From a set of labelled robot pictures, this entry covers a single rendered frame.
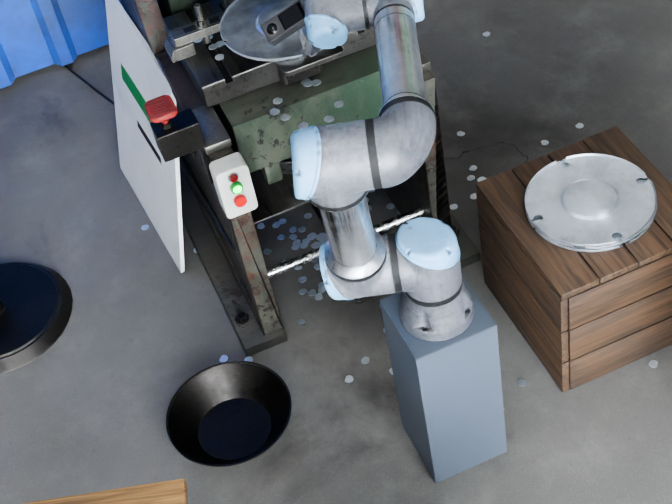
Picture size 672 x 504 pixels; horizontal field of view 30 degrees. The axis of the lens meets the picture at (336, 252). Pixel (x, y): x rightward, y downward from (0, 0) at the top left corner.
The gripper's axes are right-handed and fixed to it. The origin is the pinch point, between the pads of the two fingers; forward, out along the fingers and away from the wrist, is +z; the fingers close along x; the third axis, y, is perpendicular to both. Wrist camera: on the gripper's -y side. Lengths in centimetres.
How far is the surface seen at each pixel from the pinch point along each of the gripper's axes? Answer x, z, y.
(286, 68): -1.4, 0.9, -5.3
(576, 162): -37, 29, 52
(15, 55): 99, 123, -52
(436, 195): -25, 46, 24
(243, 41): 11.2, 6.6, -9.6
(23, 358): -10, 81, -83
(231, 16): 20.4, 10.8, -8.5
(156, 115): 1.5, 4.3, -33.8
